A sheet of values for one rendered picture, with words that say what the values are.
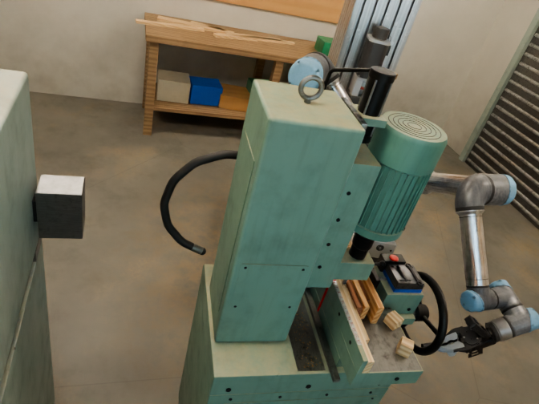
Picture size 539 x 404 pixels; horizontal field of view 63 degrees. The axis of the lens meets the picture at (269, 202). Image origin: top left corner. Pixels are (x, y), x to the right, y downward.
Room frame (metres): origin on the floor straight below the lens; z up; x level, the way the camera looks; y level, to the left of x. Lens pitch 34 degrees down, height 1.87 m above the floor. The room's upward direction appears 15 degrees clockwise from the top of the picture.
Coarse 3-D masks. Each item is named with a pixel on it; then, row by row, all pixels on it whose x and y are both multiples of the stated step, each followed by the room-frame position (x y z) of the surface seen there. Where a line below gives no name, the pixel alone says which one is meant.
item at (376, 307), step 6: (366, 282) 1.07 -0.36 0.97; (366, 288) 1.06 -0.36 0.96; (372, 288) 1.05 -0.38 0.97; (372, 294) 1.02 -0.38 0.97; (372, 300) 1.01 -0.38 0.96; (378, 300) 1.01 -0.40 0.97; (372, 306) 1.00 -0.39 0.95; (378, 306) 0.98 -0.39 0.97; (372, 312) 0.99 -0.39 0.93; (378, 312) 0.97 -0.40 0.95; (372, 318) 0.97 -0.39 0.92; (378, 318) 0.98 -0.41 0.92
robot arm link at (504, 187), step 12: (432, 180) 1.71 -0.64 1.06; (444, 180) 1.67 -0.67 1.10; (456, 180) 1.62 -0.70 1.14; (492, 180) 1.47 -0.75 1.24; (504, 180) 1.50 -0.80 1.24; (444, 192) 1.66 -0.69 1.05; (492, 192) 1.44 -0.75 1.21; (504, 192) 1.47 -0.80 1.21; (516, 192) 1.50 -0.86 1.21; (492, 204) 1.47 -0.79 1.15; (504, 204) 1.49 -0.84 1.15
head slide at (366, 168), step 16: (368, 160) 0.98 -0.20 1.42; (352, 176) 0.95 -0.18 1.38; (368, 176) 0.96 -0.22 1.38; (352, 192) 0.96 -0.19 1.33; (368, 192) 0.97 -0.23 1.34; (336, 208) 0.95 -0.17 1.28; (352, 208) 0.96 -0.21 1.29; (336, 224) 0.95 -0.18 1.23; (352, 224) 0.97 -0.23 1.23; (336, 240) 0.96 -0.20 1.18; (320, 256) 0.95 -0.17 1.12; (336, 256) 0.96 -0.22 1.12; (320, 272) 0.95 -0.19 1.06; (336, 272) 0.97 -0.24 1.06
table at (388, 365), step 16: (320, 288) 1.09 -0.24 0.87; (336, 320) 0.95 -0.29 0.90; (368, 320) 0.98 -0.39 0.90; (336, 336) 0.92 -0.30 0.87; (368, 336) 0.92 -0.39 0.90; (384, 336) 0.94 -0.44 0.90; (400, 336) 0.96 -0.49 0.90; (384, 352) 0.88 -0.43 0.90; (352, 368) 0.80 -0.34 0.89; (384, 368) 0.82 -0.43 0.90; (400, 368) 0.84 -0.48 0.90; (416, 368) 0.85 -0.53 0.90; (352, 384) 0.78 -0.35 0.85; (368, 384) 0.80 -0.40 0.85; (384, 384) 0.82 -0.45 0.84
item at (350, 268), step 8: (344, 256) 1.05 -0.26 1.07; (368, 256) 1.08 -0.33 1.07; (344, 264) 1.02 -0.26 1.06; (352, 264) 1.03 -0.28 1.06; (360, 264) 1.03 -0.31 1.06; (368, 264) 1.04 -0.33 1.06; (344, 272) 1.02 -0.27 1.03; (352, 272) 1.03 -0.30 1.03; (360, 272) 1.04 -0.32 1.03; (368, 272) 1.05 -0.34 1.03
